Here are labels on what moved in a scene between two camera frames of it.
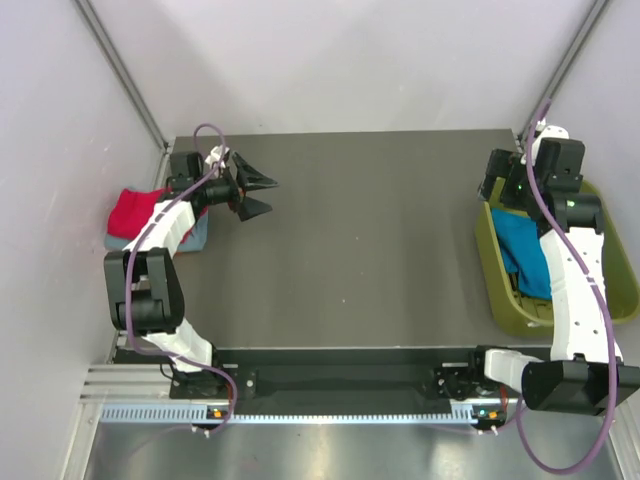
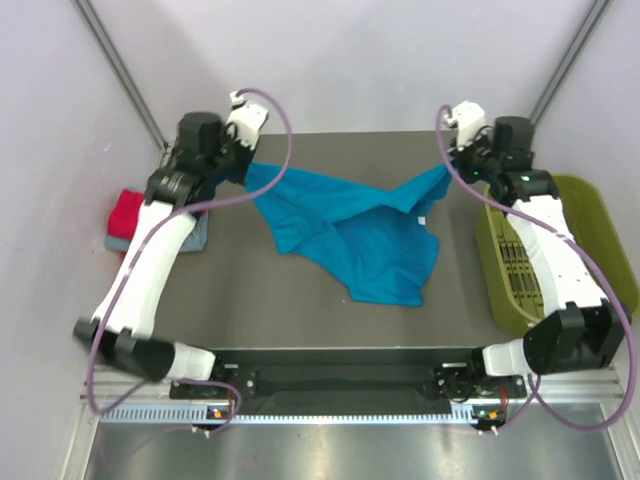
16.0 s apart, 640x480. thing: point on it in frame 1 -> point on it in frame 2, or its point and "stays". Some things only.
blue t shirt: (524, 252) -> (378, 242)
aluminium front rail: (125, 382) stays
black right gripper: (507, 165) -> (458, 155)
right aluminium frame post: (564, 66) stays
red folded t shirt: (132, 212) stays
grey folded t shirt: (196, 242) stays
